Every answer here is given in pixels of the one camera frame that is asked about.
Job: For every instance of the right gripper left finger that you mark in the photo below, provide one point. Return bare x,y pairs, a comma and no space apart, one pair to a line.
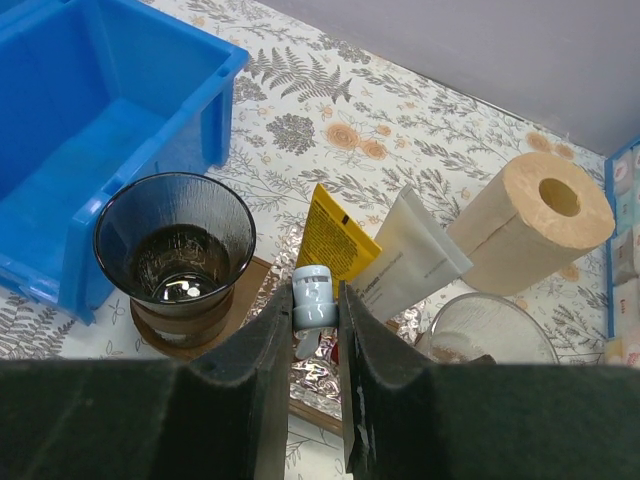
223,415

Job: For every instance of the oval wooden tray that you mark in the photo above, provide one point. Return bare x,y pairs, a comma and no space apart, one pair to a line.
250,300

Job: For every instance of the light blue toothbrush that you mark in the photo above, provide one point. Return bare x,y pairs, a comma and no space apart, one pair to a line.
314,308

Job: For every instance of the clear glass cup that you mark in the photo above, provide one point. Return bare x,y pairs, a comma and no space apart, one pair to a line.
477,325

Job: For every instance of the clear acrylic holder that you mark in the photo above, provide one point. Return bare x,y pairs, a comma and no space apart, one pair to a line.
314,382

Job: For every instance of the yellow toothpaste tube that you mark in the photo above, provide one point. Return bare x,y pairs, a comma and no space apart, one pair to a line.
333,239

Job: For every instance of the white toothpaste tube black cap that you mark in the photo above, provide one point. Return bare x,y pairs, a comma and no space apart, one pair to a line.
417,259

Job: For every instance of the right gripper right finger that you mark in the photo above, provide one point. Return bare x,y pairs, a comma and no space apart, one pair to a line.
406,417

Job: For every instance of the brown toilet paper roll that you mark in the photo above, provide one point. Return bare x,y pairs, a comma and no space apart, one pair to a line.
539,214

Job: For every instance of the blue double bin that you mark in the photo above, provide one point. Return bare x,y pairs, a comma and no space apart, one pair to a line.
94,95

